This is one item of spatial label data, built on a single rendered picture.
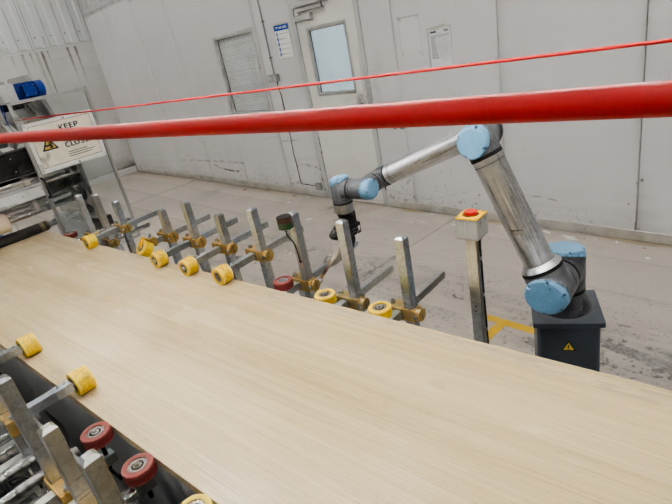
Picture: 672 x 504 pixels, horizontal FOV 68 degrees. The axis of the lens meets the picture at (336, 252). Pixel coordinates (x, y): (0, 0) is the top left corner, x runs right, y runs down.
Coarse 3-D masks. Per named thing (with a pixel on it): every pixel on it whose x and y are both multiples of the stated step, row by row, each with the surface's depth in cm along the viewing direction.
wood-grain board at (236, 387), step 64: (0, 256) 312; (64, 256) 288; (128, 256) 267; (0, 320) 221; (64, 320) 209; (128, 320) 198; (192, 320) 188; (256, 320) 179; (320, 320) 170; (384, 320) 163; (128, 384) 157; (192, 384) 150; (256, 384) 145; (320, 384) 139; (384, 384) 134; (448, 384) 129; (512, 384) 125; (576, 384) 121; (640, 384) 117; (192, 448) 126; (256, 448) 121; (320, 448) 118; (384, 448) 114; (448, 448) 111; (512, 448) 107; (576, 448) 104; (640, 448) 101
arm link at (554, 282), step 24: (480, 144) 169; (480, 168) 175; (504, 168) 173; (504, 192) 174; (504, 216) 177; (528, 216) 175; (528, 240) 176; (528, 264) 180; (552, 264) 176; (528, 288) 180; (552, 288) 174; (576, 288) 183; (552, 312) 179
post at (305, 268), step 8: (296, 216) 197; (296, 224) 198; (296, 232) 198; (296, 240) 200; (304, 240) 202; (304, 248) 203; (296, 256) 204; (304, 256) 203; (304, 264) 204; (304, 272) 206; (312, 296) 210
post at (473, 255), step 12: (468, 240) 149; (480, 240) 148; (468, 252) 150; (480, 252) 150; (468, 264) 152; (480, 264) 151; (468, 276) 154; (480, 276) 153; (480, 288) 154; (480, 300) 155; (480, 312) 157; (480, 324) 159; (480, 336) 161
